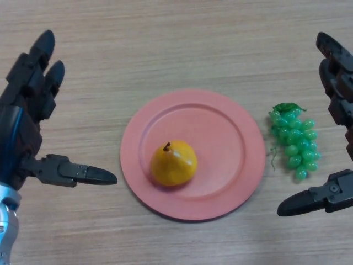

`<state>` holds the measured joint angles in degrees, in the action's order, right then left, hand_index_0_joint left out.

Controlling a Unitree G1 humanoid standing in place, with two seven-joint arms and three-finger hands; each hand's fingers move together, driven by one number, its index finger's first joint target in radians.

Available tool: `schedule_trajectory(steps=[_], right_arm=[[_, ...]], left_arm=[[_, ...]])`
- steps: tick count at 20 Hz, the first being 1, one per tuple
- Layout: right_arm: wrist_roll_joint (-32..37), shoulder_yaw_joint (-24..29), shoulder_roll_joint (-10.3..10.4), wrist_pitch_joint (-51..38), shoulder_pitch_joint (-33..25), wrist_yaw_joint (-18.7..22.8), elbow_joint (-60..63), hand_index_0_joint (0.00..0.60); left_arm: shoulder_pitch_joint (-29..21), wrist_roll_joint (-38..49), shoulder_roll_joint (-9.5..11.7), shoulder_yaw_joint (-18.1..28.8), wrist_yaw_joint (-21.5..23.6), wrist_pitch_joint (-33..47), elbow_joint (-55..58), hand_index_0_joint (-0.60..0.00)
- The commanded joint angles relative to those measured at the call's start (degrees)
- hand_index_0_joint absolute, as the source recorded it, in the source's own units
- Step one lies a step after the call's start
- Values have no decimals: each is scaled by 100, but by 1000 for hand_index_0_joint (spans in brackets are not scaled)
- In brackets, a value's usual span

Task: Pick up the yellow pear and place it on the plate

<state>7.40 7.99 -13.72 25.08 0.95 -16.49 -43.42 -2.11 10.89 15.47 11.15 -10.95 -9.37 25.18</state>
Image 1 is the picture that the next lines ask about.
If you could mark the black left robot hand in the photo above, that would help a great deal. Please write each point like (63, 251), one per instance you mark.
(24, 124)

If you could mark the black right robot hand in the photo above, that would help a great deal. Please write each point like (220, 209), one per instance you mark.
(342, 88)

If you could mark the yellow pear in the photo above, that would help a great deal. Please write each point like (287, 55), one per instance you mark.
(173, 165)

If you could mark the pink round plate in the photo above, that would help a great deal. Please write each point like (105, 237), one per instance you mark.
(226, 154)

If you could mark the green grape bunch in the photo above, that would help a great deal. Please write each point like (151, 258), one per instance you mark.
(296, 138)

